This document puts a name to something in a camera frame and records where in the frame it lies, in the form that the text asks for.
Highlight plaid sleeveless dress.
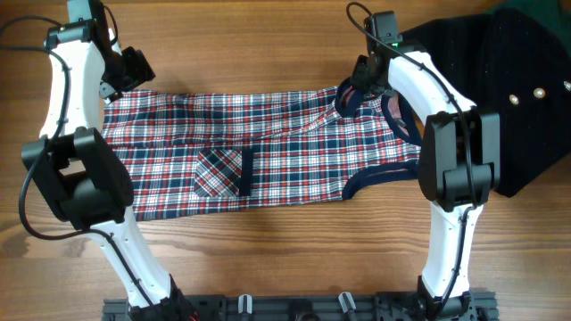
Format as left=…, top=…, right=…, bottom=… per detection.
left=103, top=87, right=422, bottom=221

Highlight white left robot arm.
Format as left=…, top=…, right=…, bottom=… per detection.
left=21, top=20, right=199, bottom=320

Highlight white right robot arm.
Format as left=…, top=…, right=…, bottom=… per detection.
left=339, top=48, right=500, bottom=320

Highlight black knit jacket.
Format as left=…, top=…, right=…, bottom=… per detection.
left=403, top=7, right=570, bottom=197

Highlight green garment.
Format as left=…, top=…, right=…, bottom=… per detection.
left=488, top=0, right=570, bottom=42

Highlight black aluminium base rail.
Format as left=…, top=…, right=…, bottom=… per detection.
left=101, top=291, right=500, bottom=321

